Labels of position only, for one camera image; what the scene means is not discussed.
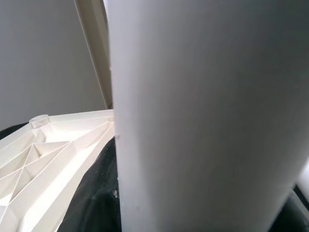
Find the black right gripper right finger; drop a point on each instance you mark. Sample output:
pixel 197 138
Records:
pixel 297 217

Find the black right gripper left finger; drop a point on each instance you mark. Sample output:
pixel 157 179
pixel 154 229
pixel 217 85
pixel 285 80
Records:
pixel 96 205

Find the white plastic tabletop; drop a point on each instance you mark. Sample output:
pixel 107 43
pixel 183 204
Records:
pixel 36 169

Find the white plastic table leg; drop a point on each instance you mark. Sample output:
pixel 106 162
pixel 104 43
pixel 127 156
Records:
pixel 205 120

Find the black cloth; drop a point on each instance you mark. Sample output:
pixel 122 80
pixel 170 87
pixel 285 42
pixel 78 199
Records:
pixel 9 133

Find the cream door frame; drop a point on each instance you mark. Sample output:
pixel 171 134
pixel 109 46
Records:
pixel 96 48

